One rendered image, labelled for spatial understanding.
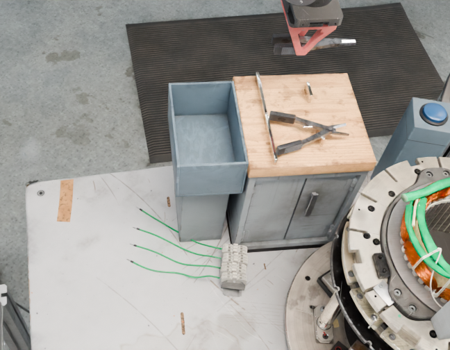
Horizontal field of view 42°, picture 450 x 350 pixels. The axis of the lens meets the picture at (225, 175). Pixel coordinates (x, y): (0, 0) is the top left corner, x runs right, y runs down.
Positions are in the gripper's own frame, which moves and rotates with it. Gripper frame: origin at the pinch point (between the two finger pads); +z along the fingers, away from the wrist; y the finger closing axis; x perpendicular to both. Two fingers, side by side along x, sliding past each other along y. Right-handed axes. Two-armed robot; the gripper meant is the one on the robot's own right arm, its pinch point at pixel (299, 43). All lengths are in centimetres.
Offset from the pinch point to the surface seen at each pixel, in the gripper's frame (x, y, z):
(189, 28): 2, -132, 118
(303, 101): 2.6, 1.1, 12.0
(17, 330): -53, 15, 64
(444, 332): 10.0, 42.6, 6.8
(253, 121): -6.3, 4.7, 11.9
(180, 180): -18.5, 12.6, 15.2
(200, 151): -14.3, 4.2, 19.7
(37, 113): -61, -89, 118
